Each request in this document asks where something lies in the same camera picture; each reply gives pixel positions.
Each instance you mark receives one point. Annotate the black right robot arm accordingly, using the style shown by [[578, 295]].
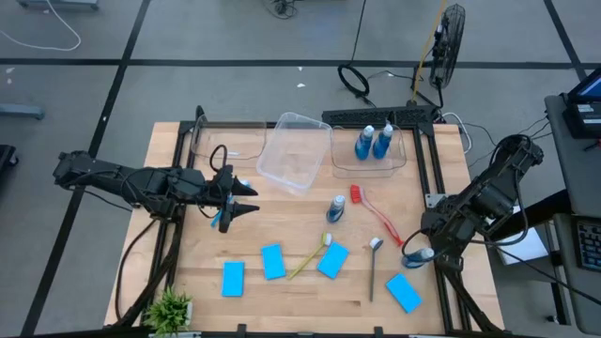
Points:
[[493, 197]]

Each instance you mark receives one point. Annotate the white paper sheet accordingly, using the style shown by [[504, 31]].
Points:
[[526, 249]]

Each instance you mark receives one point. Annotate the grey dish brush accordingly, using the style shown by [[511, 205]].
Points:
[[372, 272]]

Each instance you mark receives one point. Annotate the black floor fan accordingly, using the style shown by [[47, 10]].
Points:
[[448, 42]]

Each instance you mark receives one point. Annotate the blue sponge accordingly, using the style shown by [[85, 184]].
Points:
[[333, 260], [404, 293], [273, 261], [233, 279]]

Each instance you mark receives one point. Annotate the black aluminium table frame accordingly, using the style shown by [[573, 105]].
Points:
[[448, 293]]

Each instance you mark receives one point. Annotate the deep clear plastic bin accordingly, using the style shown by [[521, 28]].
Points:
[[293, 155]]

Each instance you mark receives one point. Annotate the small green potted plant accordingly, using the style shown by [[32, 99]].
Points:
[[169, 312]]

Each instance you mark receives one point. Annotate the black desk beam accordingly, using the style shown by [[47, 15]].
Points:
[[540, 209]]

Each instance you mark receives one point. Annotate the red toothbrush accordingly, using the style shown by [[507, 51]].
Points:
[[357, 193]]

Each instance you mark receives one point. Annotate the yellow-green dish brush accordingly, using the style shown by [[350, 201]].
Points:
[[307, 259]]

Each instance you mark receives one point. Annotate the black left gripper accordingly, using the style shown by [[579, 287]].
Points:
[[220, 188]]

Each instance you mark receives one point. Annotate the black laptop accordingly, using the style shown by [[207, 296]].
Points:
[[582, 119]]

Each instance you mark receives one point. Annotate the grey desk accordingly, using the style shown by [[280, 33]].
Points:
[[587, 300], [573, 169]]

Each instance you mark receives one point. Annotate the grey metal bar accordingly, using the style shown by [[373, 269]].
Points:
[[21, 111]]

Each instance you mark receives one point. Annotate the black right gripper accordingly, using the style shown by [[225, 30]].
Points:
[[448, 230]]

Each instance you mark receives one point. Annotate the blue dish soap bottle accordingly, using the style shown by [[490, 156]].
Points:
[[413, 259], [335, 211], [381, 145], [363, 146]]

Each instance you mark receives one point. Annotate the black keyboard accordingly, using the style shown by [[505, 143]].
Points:
[[589, 244]]

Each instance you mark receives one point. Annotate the black perforated box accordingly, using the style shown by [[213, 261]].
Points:
[[375, 116]]

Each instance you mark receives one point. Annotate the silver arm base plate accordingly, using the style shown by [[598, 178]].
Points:
[[434, 201]]

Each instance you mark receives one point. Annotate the black floor object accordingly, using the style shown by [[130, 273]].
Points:
[[5, 159]]

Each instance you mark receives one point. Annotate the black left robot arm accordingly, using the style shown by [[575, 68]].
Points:
[[117, 180]]

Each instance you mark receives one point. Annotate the shallow clear plastic tray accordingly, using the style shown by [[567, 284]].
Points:
[[347, 164], [235, 141]]

